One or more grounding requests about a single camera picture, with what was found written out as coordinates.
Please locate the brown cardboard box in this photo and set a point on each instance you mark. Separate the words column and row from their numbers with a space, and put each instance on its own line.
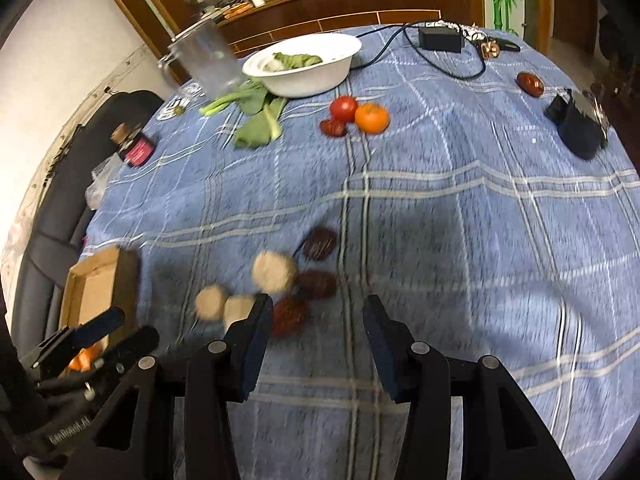
column 95, row 285

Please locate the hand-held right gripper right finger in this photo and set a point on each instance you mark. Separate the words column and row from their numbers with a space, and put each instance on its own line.
column 382, row 350

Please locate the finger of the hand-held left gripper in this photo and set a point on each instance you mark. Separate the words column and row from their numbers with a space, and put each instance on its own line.
column 135, row 342
column 102, row 322

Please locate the small red date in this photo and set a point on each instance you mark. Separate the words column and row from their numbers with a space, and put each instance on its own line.
column 333, row 127

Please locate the small copper object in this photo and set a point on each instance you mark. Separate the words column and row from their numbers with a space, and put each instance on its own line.
column 489, row 49

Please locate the blue plaid tablecloth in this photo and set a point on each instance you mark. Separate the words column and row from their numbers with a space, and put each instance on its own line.
column 450, row 210

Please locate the wooden display counter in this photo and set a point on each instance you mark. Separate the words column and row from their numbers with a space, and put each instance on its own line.
column 350, row 10

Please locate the green bok choy leaf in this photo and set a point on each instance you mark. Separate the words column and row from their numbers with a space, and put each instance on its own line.
column 260, row 127
column 250, row 95

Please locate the beige crumbly block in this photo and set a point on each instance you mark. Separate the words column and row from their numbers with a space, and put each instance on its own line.
column 237, row 310
column 274, row 272
column 211, row 301

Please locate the red tomato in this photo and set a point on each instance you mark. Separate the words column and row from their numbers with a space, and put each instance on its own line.
column 344, row 108

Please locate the wrinkled dark red date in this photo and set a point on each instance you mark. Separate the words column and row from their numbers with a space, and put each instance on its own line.
column 316, row 284
column 320, row 243
column 289, row 316

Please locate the pink labelled dark bottle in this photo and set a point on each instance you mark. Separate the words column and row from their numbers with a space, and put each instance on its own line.
column 137, row 151

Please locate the black power adapter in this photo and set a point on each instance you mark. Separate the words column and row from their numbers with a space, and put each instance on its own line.
column 440, row 39

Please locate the black cylindrical device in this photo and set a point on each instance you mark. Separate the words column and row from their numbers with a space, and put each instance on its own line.
column 577, row 130

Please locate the small orange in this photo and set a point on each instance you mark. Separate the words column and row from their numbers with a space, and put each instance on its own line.
column 372, row 117

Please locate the medium orange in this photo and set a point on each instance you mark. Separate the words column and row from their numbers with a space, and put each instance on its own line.
column 82, row 360

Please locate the glossy red date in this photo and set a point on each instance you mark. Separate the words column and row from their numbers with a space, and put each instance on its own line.
column 530, row 83

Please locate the crumpled clear plastic wrap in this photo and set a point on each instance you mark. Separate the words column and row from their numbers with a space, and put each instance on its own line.
column 100, row 185

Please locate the white bowl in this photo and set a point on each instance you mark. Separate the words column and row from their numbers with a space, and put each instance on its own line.
column 310, row 77

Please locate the slim black object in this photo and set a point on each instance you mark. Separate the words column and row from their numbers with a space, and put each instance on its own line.
column 507, row 46

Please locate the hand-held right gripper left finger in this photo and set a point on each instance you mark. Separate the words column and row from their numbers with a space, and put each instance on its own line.
column 252, row 350

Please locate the black chair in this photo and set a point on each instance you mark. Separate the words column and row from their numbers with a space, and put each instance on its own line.
column 65, row 220

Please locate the small green round object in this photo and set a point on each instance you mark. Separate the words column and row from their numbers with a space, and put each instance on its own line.
column 178, row 109

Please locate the green leaves in bowl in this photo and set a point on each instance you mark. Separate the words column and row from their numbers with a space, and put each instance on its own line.
column 295, row 61

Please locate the clear glass pitcher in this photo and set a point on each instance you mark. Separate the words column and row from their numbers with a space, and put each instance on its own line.
column 210, row 60

